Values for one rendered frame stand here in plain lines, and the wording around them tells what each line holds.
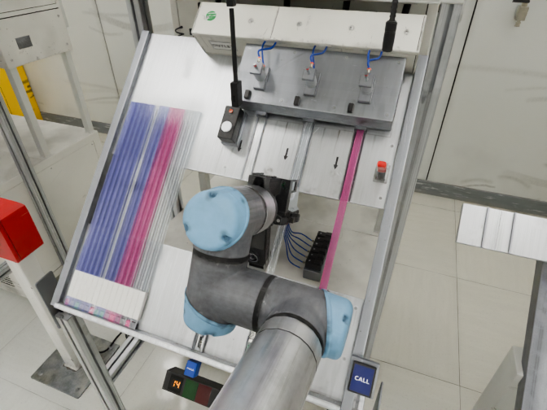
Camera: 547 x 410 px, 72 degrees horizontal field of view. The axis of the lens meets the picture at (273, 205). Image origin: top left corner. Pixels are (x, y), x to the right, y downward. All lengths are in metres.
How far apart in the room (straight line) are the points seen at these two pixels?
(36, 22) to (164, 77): 0.94
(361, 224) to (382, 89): 0.62
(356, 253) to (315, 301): 0.74
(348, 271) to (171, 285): 0.52
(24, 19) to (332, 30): 1.30
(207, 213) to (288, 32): 0.51
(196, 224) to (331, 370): 0.44
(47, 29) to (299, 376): 1.73
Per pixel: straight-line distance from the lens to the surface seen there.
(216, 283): 0.48
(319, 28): 0.85
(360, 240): 1.24
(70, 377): 1.80
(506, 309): 2.11
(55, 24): 1.94
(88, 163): 2.09
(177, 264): 0.86
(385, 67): 0.81
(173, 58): 1.04
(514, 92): 2.47
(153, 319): 0.89
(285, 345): 0.40
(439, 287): 2.07
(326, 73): 0.81
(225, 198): 0.44
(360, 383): 0.73
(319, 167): 0.80
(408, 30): 0.83
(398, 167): 0.78
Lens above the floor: 1.42
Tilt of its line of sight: 36 degrees down
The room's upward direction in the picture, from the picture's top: straight up
